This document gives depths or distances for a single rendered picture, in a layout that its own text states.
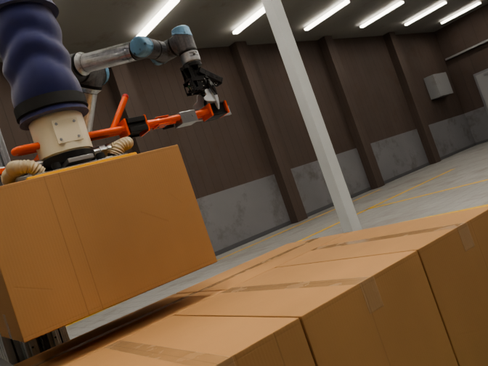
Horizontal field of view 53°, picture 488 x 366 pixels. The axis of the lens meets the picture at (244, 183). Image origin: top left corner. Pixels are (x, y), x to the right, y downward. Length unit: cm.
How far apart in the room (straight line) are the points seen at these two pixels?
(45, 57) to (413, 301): 127
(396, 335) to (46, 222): 93
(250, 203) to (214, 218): 93
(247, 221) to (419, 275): 840
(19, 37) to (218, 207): 777
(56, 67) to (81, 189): 43
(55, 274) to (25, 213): 18
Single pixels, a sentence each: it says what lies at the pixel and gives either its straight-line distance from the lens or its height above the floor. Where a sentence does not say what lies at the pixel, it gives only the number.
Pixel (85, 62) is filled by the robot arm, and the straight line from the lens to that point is 210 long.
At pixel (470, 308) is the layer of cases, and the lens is 141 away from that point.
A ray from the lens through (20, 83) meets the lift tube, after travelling 168.
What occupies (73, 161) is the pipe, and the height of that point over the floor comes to 107.
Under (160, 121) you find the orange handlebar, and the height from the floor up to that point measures 116.
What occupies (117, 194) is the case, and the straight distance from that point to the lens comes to 149.
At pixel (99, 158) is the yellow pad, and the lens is 161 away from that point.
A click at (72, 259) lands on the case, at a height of 80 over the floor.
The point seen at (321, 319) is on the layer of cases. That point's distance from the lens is 104.
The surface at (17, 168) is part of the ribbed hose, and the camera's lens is 155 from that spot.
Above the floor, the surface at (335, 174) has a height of 74.
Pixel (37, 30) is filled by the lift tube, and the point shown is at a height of 151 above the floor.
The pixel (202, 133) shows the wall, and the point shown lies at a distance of 949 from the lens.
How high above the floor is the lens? 80
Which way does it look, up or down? 2 degrees up
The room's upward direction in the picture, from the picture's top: 19 degrees counter-clockwise
